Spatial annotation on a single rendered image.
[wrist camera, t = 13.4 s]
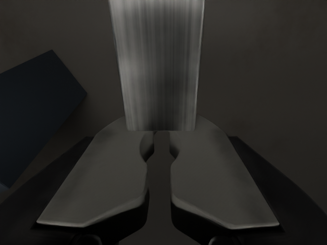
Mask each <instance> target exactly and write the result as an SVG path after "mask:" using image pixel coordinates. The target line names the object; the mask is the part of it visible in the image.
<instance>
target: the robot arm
mask: <svg viewBox="0 0 327 245"><path fill-rule="evenodd" d="M156 132H157V131H128V130H127V126H126V119H125V116H123V117H121V118H119V119H117V120H115V121H114V122H112V123H110V124H109V125H108V126H106V127H105V128H103V129H102V130H101V131H100V132H98V133H97V134H96V135H95V136H94V137H89V136H85V137H84V138H83V139H82V140H80V141H79V142H78V143H77V144H75V145H74V146H73V147H71V148H70V149H69V150H67V151H66V152H65V153H63V154H62V155H61V156H59V157H58V158H57V159H55V160H54V161H53V162H51V163H50V164H49V165H47V166H46V167H45V168H43V169H42V170H41V171H39V172H38V173H37V174H35V175H34V176H33V177H31V178H30V179H29V180H28V181H26V182H25V183H24V184H23V185H21V186H20V187H19V188H18V189H17V190H15V191H14V192H13V193H12V194H11V195H10V196H8V197H7V198H6V199H5V200H4V201H3V202H2V203H1V204H0V245H118V244H119V241H121V240H122V239H124V238H126V237H127V236H129V235H131V234H133V233H135V232H136V231H138V230H140V229H141V228H142V227H143V226H144V225H145V223H146V220H147V214H148V206H149V199H150V195H149V182H148V169H147V164H146V162H147V160H148V159H149V158H150V157H151V156H152V155H153V153H154V135H155V134H156ZM168 132H169V133H170V145H169V151H170V154H171V155H172V156H173V157H174V159H175V161H174V162H173V163H172V164H171V167H170V203H171V220H172V223H173V225H174V227H175V228H176V229H177V230H179V231H181V232H182V233H184V234H185V235H187V236H188V237H190V238H192V239H193V240H195V241H196V242H198V243H199V244H201V245H327V214H326V213H325V212H324V211H323V210H322V209H321V208H320V207H319V206H318V204H317V203H316V202H315V201H314V200H313V199H312V198H311V197H309V196H308V195H307V194H306V193H305V192H304V191H303V190H302V189H301V188H300V187H299V186H297V185H296V184H295V183H294V182H293V181H292V180H290V179H289V178H288V177H287V176H285V175H284V174H283V173H282V172H280V171H279V170H278V169H277V168H275V167H274V166H273V165H272V164H270V163H269V162H268V161H267V160H266V159H264V158H263V157H262V156H261V155H260V154H259V153H257V152H256V151H255V150H254V149H252V148H251V147H250V146H249V145H247V144H246V143H245V142H244V141H242V140H241V139H240V138H239V137H237V136H230V137H229V136H228V135H227V134H226V133H225V132H223V131H222V130H221V129H220V128H219V127H217V126H216V125H215V124H213V123H212V122H210V121H209V120H207V119H205V118H204V117H202V116H200V115H198V114H196V125H195V130H194V131H168Z"/></svg>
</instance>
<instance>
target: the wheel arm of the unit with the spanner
mask: <svg viewBox="0 0 327 245"><path fill-rule="evenodd" d="M205 2H206V0H108V4H109V13H110V20H111V26H112V33H113V40H114V46H115V53H116V59H117V66H118V72H119V79H120V86H121V93H122V99H123V106H124V113H125V119H126V126H127V130H128V131H194V130H195V125H196V113H197V101H198V90H199V78H200V61H201V50H202V38H203V26H204V14H205Z"/></svg>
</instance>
